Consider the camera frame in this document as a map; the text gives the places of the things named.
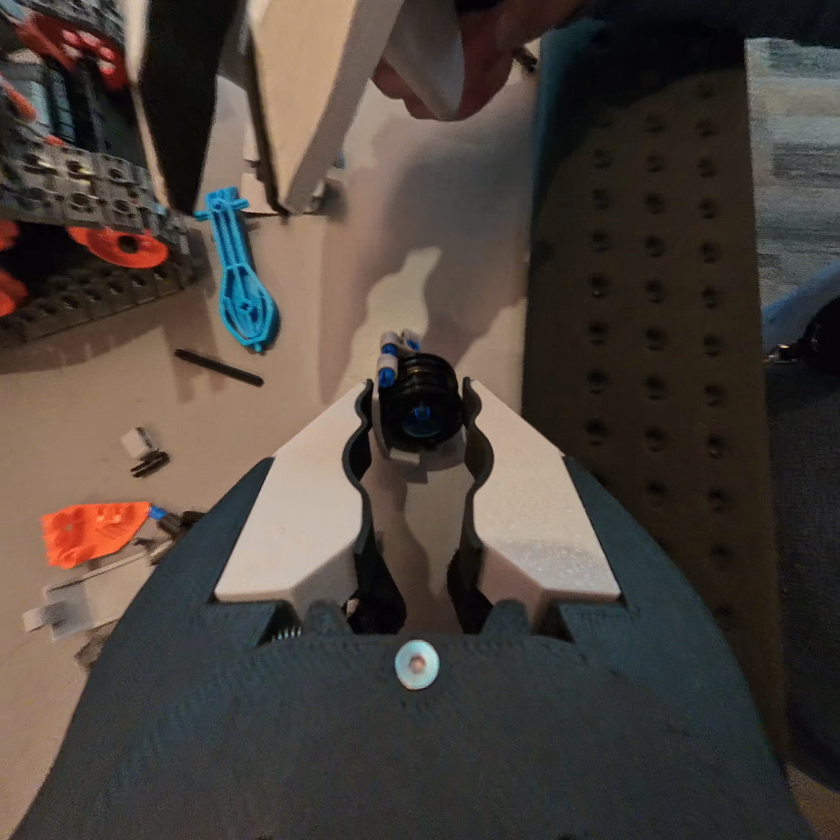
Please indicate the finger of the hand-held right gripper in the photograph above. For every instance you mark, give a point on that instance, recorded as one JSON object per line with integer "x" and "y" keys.
{"x": 134, "y": 65}
{"x": 315, "y": 79}

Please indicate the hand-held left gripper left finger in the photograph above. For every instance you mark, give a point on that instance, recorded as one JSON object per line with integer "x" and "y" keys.
{"x": 295, "y": 525}

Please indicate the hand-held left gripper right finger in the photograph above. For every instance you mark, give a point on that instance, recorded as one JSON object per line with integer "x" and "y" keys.
{"x": 544, "y": 525}

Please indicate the black toy wheel assembly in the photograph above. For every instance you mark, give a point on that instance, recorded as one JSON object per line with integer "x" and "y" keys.
{"x": 420, "y": 400}

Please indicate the person's right forearm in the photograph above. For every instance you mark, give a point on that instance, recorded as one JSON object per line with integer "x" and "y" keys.
{"x": 656, "y": 13}

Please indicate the black elbow connector blue pin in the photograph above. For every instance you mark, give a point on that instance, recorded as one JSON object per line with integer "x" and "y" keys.
{"x": 164, "y": 518}

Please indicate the small black pin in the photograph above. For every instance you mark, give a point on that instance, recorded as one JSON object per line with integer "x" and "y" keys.
{"x": 525, "y": 58}

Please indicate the grey axle connector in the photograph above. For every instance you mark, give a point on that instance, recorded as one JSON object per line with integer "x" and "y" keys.
{"x": 151, "y": 548}

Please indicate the tracked toy robot vehicle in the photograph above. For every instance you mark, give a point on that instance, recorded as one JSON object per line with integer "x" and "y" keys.
{"x": 65, "y": 197}

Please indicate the black pin connector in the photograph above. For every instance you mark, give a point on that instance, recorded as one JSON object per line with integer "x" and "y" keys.
{"x": 149, "y": 464}

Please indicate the black axle rod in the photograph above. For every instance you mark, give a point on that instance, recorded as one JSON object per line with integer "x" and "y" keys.
{"x": 220, "y": 367}

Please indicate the blue brick separator tool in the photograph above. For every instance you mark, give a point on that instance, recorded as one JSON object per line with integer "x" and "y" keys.
{"x": 226, "y": 229}

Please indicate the orange plastic panel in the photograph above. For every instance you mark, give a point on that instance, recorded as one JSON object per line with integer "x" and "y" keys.
{"x": 92, "y": 531}

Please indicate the large grey flat panel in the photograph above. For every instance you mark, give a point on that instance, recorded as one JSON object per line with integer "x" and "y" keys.
{"x": 85, "y": 597}

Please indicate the black perforated board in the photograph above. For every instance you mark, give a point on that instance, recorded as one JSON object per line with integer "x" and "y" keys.
{"x": 656, "y": 328}

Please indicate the dark grey beam connector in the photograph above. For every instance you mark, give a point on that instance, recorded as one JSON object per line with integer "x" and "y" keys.
{"x": 92, "y": 653}

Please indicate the person's blue-clothed body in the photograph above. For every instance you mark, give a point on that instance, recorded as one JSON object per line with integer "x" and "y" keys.
{"x": 807, "y": 525}

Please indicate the black badge reel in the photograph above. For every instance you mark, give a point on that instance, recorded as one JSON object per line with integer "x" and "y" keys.
{"x": 820, "y": 341}

